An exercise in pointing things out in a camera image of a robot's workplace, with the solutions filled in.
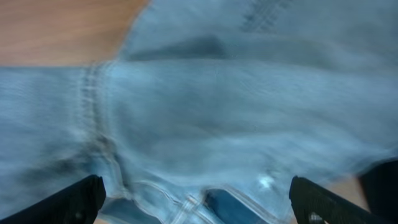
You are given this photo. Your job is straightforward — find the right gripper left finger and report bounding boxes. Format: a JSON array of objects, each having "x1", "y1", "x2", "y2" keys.
[{"x1": 1, "y1": 175, "x2": 106, "y2": 224}]

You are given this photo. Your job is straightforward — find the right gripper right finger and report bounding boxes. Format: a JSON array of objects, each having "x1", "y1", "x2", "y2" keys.
[{"x1": 289, "y1": 176, "x2": 389, "y2": 224}]

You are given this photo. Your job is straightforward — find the light blue denim jeans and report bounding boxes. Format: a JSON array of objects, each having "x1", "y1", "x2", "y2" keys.
[{"x1": 1, "y1": 0, "x2": 397, "y2": 223}]

